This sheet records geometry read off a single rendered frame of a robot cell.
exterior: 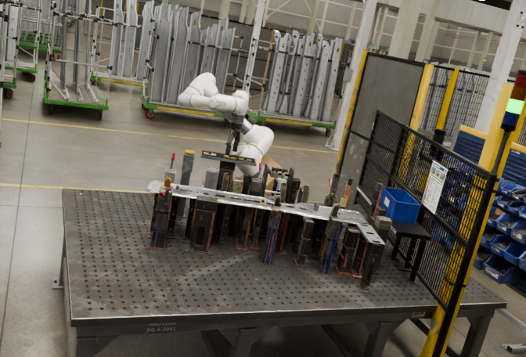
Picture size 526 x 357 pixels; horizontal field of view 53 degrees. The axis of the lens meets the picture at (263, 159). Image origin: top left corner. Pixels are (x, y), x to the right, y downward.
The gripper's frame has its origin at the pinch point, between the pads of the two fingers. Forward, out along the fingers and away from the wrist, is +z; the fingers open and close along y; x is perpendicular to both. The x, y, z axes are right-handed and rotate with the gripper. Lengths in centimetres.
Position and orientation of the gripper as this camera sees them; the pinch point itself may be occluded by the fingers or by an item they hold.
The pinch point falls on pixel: (231, 151)
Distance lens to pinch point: 352.1
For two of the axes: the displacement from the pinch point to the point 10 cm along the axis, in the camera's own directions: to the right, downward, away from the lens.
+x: 9.3, 2.5, -2.5
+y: -3.0, 1.8, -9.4
